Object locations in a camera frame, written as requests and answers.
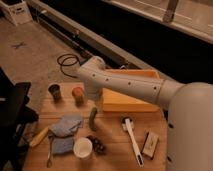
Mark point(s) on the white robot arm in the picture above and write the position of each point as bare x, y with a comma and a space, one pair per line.
189, 107

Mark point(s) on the yellow plastic tray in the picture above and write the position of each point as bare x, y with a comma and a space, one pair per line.
117, 102

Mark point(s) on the black and white box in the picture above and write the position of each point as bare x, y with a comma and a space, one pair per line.
150, 144

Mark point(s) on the black chair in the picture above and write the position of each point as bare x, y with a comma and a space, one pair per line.
14, 115

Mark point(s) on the white cardboard box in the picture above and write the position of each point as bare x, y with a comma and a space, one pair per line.
17, 13

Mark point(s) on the white plastic cup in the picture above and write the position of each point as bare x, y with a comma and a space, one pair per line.
82, 148

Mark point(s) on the green pepper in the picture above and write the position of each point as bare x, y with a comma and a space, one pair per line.
92, 116

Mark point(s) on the dark metal cup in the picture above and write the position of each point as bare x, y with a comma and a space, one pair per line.
54, 90

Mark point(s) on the dark grape bunch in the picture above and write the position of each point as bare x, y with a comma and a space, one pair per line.
98, 147

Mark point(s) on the metal wrench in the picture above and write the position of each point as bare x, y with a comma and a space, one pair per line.
49, 160

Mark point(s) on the blue cloth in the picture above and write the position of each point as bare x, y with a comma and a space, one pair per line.
64, 131

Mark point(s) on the orange-lidded small jar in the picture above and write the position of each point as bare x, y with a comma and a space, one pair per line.
79, 95

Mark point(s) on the white long-handled brush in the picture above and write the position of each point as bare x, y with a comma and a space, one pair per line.
127, 125

